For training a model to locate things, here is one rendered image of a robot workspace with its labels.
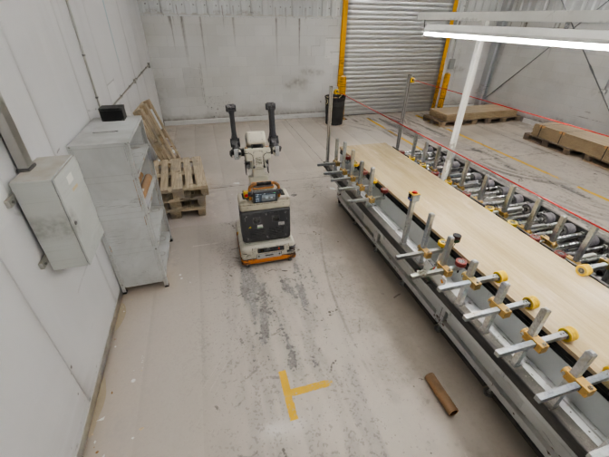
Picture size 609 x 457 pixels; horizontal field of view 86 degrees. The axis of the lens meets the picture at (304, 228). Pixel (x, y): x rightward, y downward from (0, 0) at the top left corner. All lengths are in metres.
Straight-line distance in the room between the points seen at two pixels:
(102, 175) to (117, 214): 0.37
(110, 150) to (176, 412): 2.07
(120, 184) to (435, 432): 3.09
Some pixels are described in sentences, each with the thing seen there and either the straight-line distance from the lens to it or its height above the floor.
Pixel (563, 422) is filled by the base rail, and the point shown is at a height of 0.70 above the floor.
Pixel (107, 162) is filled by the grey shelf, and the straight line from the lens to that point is 3.14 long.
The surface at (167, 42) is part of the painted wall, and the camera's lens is 9.25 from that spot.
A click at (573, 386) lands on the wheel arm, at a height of 0.96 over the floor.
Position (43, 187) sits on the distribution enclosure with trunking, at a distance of 2.29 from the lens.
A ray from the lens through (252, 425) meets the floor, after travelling 2.70.
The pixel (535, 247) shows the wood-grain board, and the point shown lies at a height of 0.90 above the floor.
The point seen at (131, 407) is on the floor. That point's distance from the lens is 2.99.
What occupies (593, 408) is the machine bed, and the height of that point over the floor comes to 0.69.
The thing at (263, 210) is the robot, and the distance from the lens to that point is 3.50.
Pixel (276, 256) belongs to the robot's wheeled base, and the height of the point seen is 0.12.
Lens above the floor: 2.41
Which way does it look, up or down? 33 degrees down
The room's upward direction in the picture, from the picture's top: 1 degrees clockwise
